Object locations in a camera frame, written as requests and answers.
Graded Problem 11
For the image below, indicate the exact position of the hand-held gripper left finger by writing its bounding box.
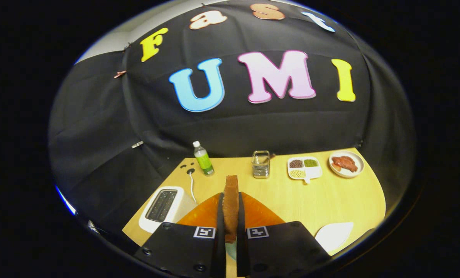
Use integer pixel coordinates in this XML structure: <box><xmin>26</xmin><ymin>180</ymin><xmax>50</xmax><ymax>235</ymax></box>
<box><xmin>134</xmin><ymin>192</ymin><xmax>227</xmax><ymax>278</ymax></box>

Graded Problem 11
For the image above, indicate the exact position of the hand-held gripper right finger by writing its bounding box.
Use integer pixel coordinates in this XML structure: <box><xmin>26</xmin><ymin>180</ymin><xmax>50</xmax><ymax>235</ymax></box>
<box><xmin>236</xmin><ymin>192</ymin><xmax>331</xmax><ymax>278</ymax></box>

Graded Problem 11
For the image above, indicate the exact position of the white bread slice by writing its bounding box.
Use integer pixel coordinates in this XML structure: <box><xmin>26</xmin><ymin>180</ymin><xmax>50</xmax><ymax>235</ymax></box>
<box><xmin>222</xmin><ymin>175</ymin><xmax>239</xmax><ymax>244</ymax></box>

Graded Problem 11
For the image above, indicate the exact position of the white toaster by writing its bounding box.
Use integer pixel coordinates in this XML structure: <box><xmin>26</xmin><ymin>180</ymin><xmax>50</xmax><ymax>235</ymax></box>
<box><xmin>139</xmin><ymin>186</ymin><xmax>198</xmax><ymax>234</ymax></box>

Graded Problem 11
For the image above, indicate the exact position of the small white dish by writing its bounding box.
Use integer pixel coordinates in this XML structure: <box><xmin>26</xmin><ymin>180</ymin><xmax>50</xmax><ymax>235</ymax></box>
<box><xmin>315</xmin><ymin>222</ymin><xmax>354</xmax><ymax>253</ymax></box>

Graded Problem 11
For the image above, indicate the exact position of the white divided dish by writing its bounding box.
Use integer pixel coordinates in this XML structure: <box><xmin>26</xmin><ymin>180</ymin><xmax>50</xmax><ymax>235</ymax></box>
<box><xmin>287</xmin><ymin>156</ymin><xmax>323</xmax><ymax>184</ymax></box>

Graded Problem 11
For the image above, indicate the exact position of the green label drink bottle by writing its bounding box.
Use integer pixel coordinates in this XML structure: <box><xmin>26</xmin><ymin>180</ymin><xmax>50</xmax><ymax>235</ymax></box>
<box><xmin>193</xmin><ymin>141</ymin><xmax>215</xmax><ymax>176</ymax></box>

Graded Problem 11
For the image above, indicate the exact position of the red meat slice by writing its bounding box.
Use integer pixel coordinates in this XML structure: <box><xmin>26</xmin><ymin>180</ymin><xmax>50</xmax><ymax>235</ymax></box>
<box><xmin>331</xmin><ymin>156</ymin><xmax>358</xmax><ymax>173</ymax></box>

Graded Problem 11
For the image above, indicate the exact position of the round white plate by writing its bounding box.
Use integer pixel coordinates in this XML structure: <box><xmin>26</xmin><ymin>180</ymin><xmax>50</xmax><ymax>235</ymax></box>
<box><xmin>328</xmin><ymin>150</ymin><xmax>365</xmax><ymax>178</ymax></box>

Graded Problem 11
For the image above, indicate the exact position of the black backdrop cloth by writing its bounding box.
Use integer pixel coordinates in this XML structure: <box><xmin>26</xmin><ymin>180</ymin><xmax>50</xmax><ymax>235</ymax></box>
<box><xmin>48</xmin><ymin>0</ymin><xmax>416</xmax><ymax>247</ymax></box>

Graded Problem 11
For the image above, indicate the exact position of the white toaster cable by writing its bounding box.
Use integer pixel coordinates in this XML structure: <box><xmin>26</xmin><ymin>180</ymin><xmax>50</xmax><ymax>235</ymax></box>
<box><xmin>187</xmin><ymin>168</ymin><xmax>198</xmax><ymax>203</ymax></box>

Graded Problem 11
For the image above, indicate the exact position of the metal wire utensil holder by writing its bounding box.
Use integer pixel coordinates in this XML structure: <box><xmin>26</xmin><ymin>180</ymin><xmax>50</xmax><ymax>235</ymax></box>
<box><xmin>252</xmin><ymin>150</ymin><xmax>271</xmax><ymax>179</ymax></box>

